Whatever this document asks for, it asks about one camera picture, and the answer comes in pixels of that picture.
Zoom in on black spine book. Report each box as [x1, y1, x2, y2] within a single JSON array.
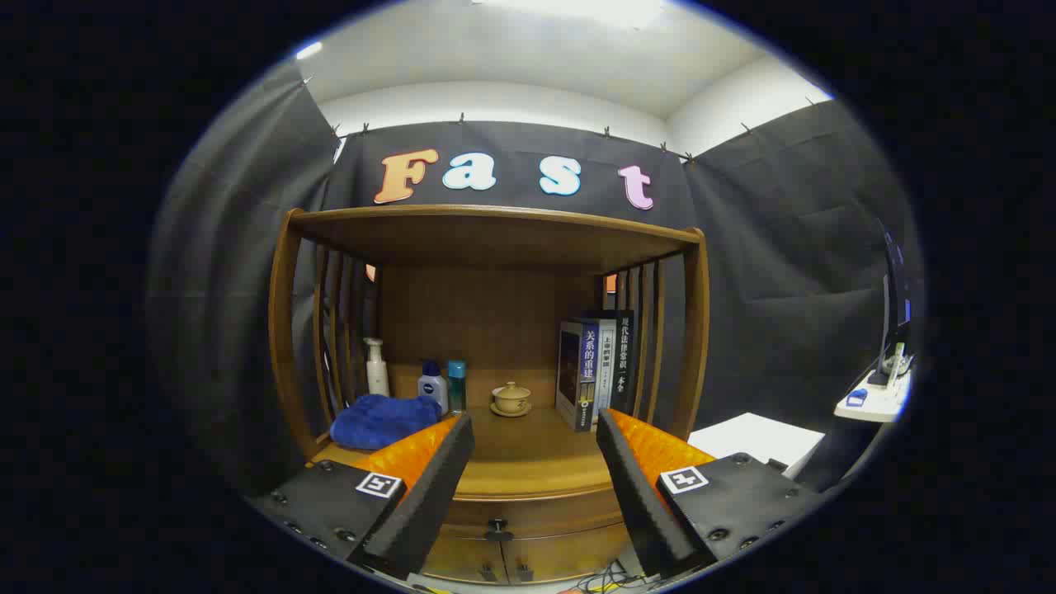
[[584, 309, 636, 416]]

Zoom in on black backdrop cloth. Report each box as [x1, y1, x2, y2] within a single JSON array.
[[147, 62, 921, 496]]

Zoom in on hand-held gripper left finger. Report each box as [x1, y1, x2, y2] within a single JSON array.
[[247, 412, 477, 581]]

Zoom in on ceiling light panel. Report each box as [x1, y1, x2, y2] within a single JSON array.
[[470, 0, 665, 30]]

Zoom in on beige lidded teacup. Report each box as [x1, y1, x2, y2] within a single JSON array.
[[490, 381, 533, 418]]

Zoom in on wooden cabinet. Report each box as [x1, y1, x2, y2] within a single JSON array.
[[268, 204, 710, 585]]

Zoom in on white bottle blue cap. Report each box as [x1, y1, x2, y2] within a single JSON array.
[[417, 361, 450, 416]]

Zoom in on white spine book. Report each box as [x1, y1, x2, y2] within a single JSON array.
[[594, 318, 618, 417]]

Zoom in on dark monitor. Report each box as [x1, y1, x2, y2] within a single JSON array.
[[879, 219, 912, 364]]

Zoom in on floor cables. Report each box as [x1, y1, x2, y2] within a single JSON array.
[[573, 561, 661, 594]]

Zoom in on wooden countertop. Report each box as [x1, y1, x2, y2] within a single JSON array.
[[318, 404, 636, 502]]

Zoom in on white box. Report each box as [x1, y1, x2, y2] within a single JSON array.
[[687, 412, 826, 479]]

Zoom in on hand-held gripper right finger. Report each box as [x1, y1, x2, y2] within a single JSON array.
[[596, 408, 826, 578]]

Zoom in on wooden drawer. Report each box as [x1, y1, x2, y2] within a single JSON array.
[[441, 487, 629, 541]]

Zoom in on white side table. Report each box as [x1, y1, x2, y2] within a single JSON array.
[[833, 367, 912, 424]]

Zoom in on white pump bottle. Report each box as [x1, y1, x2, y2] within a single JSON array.
[[364, 337, 390, 398]]

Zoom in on blue towel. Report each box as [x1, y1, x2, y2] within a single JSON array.
[[330, 394, 445, 451]]

